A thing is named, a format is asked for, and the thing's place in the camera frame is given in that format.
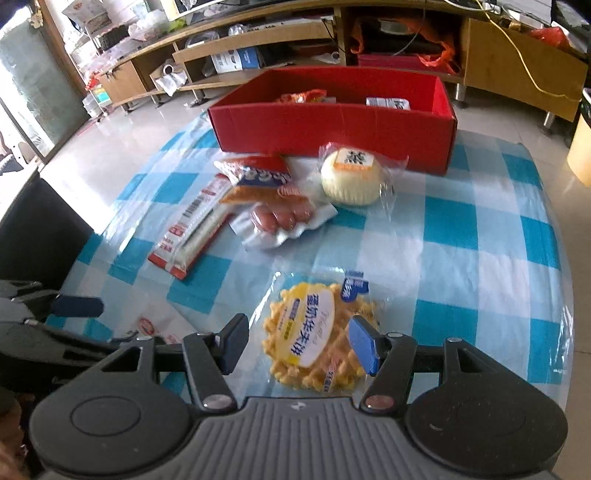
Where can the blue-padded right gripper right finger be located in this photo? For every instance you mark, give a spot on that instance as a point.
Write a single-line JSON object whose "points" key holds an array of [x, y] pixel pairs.
{"points": [[392, 360]]}

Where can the red cardboard box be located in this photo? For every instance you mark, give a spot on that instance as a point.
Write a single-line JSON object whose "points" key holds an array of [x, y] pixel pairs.
{"points": [[249, 120]]}

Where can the sausage vacuum pack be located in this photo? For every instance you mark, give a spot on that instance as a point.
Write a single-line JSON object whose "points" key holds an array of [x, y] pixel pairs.
{"points": [[266, 226]]}

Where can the person's left hand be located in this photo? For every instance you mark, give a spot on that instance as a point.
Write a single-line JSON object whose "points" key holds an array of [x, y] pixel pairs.
{"points": [[11, 441]]}

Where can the blue white carton box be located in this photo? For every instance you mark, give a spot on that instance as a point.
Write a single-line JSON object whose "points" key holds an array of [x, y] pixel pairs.
{"points": [[236, 60]]}

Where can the yellow waffle package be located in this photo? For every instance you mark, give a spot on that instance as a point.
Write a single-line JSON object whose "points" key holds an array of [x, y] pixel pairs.
{"points": [[306, 319]]}

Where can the silver Kaprons wafer package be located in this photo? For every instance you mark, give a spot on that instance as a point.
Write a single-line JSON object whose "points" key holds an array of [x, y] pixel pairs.
{"points": [[391, 103]]}

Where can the black chair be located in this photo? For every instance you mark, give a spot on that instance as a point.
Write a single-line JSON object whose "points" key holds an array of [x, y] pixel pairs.
{"points": [[41, 236]]}

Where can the large white bread package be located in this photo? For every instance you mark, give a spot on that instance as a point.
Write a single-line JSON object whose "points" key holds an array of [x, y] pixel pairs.
{"points": [[156, 319]]}

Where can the cream trash bin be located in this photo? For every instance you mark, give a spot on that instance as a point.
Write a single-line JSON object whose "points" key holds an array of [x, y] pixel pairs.
{"points": [[579, 155]]}

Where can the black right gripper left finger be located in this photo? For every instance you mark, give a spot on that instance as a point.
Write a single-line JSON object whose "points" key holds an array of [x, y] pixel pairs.
{"points": [[205, 359]]}

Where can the long red white snack pack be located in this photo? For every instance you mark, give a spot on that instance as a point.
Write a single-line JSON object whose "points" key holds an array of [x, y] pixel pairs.
{"points": [[184, 240]]}

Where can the white wire rack shelf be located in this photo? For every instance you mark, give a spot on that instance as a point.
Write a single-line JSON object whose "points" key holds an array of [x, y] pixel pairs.
{"points": [[94, 50]]}

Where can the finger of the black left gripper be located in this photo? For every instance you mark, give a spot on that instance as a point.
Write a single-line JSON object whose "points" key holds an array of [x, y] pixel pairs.
{"points": [[77, 306]]}

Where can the round steamed cake package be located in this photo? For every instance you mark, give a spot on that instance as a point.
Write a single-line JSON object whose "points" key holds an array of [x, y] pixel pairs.
{"points": [[359, 178]]}

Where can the orange plastic bag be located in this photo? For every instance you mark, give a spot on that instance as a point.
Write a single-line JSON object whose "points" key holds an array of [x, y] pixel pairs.
{"points": [[406, 43]]}

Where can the wooden TV cabinet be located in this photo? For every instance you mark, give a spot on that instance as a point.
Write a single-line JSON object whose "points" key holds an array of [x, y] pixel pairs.
{"points": [[496, 54]]}

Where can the orange blue snack bag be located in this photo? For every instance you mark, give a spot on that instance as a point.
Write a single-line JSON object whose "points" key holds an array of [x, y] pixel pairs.
{"points": [[258, 178]]}

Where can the red peanut snack bag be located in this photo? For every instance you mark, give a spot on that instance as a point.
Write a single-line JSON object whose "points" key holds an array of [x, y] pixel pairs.
{"points": [[310, 96]]}

